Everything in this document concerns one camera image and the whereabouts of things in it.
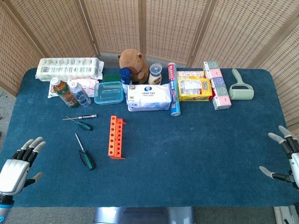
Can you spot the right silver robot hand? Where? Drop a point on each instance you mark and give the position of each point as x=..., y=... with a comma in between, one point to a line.
x=293, y=154

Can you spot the white wet wipes pack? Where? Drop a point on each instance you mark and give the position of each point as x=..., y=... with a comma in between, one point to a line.
x=149, y=96

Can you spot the white pink snack bag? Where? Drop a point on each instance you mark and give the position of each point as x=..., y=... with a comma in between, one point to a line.
x=90, y=85

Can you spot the blue white spray can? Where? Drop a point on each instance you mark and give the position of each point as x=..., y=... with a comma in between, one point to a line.
x=126, y=77

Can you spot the red package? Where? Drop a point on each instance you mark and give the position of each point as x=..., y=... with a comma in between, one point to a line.
x=213, y=95

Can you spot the yellow snack bag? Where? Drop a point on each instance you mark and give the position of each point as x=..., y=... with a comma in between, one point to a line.
x=195, y=89

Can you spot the grey robot torso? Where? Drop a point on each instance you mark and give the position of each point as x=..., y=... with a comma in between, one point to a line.
x=144, y=214

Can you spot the blue table cloth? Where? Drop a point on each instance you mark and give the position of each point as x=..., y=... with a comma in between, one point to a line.
x=177, y=151

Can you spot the pastel tissue pack bundle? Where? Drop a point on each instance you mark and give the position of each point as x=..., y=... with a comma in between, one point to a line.
x=219, y=88

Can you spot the green tea bottle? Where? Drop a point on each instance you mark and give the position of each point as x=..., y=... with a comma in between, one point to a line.
x=66, y=94

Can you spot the pale green tape dispenser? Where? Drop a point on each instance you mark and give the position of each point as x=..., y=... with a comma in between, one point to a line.
x=241, y=92

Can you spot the yellow white cardboard box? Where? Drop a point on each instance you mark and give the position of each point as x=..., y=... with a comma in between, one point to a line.
x=190, y=74

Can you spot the brown capybara plush toy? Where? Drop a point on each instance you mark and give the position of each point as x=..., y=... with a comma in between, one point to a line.
x=134, y=61

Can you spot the green box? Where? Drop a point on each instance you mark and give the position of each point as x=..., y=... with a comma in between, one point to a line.
x=111, y=78

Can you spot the white metal frame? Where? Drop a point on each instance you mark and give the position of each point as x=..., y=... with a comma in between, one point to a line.
x=283, y=214

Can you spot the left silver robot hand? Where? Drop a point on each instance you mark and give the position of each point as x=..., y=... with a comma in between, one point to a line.
x=14, y=172

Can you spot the large green black screwdriver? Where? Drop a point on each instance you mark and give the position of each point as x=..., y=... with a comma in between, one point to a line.
x=87, y=159

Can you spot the white egg carton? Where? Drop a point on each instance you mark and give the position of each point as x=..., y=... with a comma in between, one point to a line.
x=67, y=67

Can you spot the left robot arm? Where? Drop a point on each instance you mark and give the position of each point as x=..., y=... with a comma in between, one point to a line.
x=4, y=207

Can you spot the clear water bottle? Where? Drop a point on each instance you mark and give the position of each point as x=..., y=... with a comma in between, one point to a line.
x=80, y=95

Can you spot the silver black precision screwdriver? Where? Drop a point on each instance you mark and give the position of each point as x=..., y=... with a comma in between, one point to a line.
x=87, y=116

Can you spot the woven rattan folding screen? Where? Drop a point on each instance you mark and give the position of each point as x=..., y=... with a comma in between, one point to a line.
x=168, y=28

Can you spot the small green black screwdriver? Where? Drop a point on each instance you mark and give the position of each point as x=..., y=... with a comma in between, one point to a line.
x=84, y=125

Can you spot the clear container blue lid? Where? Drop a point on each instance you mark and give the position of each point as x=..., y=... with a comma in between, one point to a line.
x=108, y=93

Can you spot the orange tool rack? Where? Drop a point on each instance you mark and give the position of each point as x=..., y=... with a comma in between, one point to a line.
x=114, y=140

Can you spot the white sauce bottle clear cap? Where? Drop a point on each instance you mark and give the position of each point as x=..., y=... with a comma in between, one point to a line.
x=155, y=74

